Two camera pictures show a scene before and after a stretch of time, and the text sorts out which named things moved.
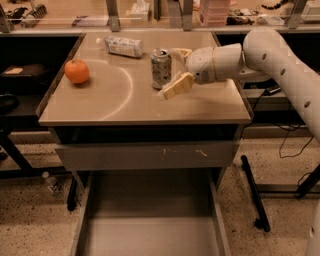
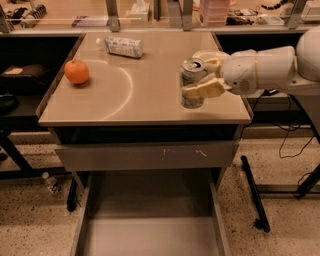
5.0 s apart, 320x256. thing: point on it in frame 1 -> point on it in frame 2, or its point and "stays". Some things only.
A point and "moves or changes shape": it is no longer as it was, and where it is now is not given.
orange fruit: (77, 71) stays
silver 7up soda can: (160, 67) moves or changes shape
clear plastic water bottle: (122, 46) stays
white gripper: (200, 65) -> (239, 72)
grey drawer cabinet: (149, 164) stays
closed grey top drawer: (217, 156) stays
